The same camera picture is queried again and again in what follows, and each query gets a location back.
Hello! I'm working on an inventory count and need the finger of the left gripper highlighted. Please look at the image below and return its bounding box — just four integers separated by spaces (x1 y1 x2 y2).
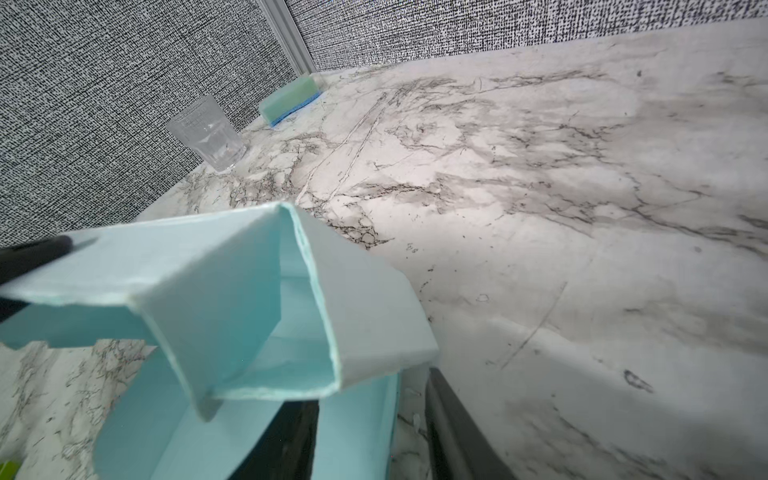
1 235 73 285

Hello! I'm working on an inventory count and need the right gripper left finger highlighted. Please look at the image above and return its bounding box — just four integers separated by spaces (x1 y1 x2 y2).
229 400 319 480

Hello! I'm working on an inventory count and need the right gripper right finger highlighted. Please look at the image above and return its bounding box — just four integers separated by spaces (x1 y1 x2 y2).
425 367 515 479

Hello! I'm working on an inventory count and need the light blue paper box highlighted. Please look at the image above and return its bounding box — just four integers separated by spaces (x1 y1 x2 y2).
1 202 438 479

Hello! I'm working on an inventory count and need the green toy brick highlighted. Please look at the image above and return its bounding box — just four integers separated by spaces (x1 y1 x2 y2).
0 460 21 480

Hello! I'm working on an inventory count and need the teal sponge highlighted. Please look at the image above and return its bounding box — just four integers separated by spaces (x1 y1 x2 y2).
258 75 321 127

